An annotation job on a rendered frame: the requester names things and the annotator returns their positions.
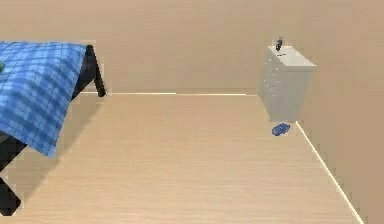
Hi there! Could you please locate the blue cloth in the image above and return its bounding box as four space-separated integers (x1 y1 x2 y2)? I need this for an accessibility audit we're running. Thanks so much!
271 122 291 137

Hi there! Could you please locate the white chest of drawers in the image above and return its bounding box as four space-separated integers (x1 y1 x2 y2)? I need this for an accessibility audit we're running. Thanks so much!
259 45 317 123

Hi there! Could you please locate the blue plaid bedspread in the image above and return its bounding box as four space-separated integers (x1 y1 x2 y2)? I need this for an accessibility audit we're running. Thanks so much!
0 40 88 158

